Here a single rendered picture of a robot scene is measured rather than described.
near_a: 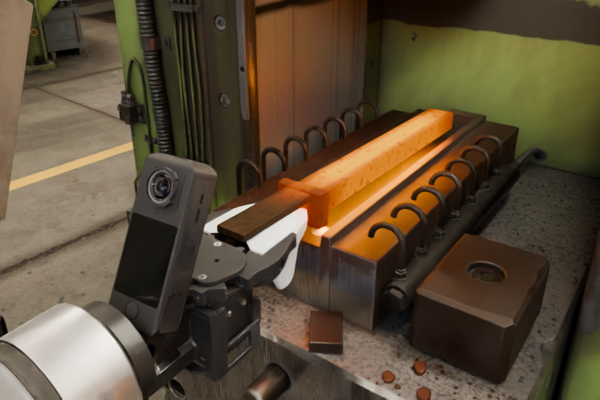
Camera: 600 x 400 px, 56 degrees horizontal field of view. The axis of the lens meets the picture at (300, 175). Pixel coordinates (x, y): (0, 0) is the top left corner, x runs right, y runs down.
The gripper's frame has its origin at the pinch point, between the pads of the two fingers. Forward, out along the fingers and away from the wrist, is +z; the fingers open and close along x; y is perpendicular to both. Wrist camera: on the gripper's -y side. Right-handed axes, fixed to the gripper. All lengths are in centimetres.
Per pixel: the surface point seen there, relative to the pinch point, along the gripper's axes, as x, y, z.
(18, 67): -43.1, -5.5, 1.7
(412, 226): 7.4, 4.5, 10.3
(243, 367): -3.4, 17.9, -3.4
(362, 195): -0.4, 5.2, 14.4
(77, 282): -144, 105, 60
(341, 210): -0.5, 5.1, 10.0
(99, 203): -190, 106, 105
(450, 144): 2.9, 4.0, 31.1
